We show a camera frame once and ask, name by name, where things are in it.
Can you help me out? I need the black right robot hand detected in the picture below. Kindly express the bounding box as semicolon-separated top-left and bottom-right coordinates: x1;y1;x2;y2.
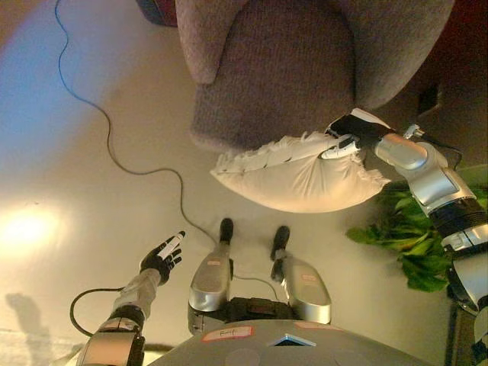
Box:
321;108;396;159

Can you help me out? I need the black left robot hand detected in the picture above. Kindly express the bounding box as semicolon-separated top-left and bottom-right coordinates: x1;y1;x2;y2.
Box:
140;230;187;285

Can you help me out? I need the cream frilled pillow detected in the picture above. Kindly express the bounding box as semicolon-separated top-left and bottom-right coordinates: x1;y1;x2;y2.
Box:
209;131;392;214

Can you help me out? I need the silver left robot leg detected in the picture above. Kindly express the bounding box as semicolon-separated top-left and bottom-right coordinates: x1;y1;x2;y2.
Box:
188;217;235;312

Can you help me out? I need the grey fabric armchair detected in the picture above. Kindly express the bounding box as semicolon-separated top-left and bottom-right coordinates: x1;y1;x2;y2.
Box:
174;0;457;154

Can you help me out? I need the green leafy plant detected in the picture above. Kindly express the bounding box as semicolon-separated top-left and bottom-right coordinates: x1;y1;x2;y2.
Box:
345;186;455;294

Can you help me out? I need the grey robot torso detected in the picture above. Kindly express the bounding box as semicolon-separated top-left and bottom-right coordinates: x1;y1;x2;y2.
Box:
146;296;424;366

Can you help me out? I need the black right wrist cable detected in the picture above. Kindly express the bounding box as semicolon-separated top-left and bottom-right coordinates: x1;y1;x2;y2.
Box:
403;123;464;169

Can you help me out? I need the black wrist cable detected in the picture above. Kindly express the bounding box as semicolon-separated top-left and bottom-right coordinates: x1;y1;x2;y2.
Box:
403;123;464;169
69;287;124;339

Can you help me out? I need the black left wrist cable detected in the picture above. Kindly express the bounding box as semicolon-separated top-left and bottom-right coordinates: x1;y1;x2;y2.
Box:
69;287;124;339

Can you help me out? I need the thin dark floor cable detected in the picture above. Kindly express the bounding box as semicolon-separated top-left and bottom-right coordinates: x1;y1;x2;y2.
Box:
54;0;281;303

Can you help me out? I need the dark partition frame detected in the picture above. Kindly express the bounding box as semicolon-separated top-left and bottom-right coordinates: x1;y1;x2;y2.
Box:
136;0;178;27

